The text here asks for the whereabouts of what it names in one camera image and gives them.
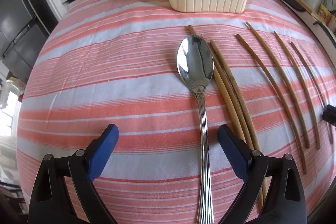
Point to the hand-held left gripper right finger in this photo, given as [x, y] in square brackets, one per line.
[232, 150]

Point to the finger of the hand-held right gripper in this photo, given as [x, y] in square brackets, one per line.
[330, 117]

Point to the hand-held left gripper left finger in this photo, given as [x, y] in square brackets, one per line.
[103, 150]

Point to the set of bamboo chopsticks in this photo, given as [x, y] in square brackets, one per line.
[225, 83]

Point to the silver metal spoon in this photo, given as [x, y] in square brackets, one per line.
[195, 61]

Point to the pink white striped tablecloth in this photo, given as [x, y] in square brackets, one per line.
[105, 56]

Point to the yellow packet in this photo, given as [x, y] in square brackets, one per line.
[325, 14]

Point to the dark grey refrigerator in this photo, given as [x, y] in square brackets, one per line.
[21, 29]

